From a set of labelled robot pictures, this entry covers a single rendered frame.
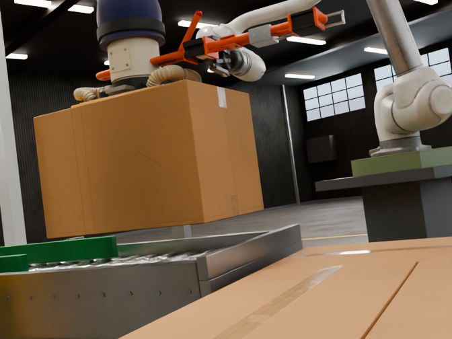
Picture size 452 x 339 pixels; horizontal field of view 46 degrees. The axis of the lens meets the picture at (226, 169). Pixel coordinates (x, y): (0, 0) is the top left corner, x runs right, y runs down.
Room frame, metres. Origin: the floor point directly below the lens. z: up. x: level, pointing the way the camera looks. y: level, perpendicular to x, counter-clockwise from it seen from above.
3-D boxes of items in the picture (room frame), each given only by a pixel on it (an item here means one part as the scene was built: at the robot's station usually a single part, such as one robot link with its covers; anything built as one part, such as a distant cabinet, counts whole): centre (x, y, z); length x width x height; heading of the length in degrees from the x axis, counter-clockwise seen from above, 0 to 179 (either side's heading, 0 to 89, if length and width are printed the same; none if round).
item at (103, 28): (1.78, 0.25, 1.32); 0.23 x 0.23 x 0.04
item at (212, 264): (1.63, -0.07, 0.58); 0.70 x 0.03 x 0.06; 154
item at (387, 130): (2.11, -0.70, 0.98); 0.18 x 0.16 x 0.22; 12
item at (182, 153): (1.78, 0.25, 0.88); 0.60 x 0.40 x 0.40; 62
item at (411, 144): (2.13, -0.68, 0.85); 0.22 x 0.18 x 0.06; 50
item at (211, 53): (1.67, 0.03, 1.21); 0.10 x 0.08 x 0.06; 154
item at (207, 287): (1.63, -0.07, 0.47); 0.70 x 0.03 x 0.15; 154
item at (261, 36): (1.58, -0.16, 1.20); 0.07 x 0.07 x 0.04; 64
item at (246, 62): (1.87, -0.08, 1.20); 0.09 x 0.06 x 0.09; 63
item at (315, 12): (1.51, -0.28, 1.20); 0.08 x 0.07 x 0.05; 64
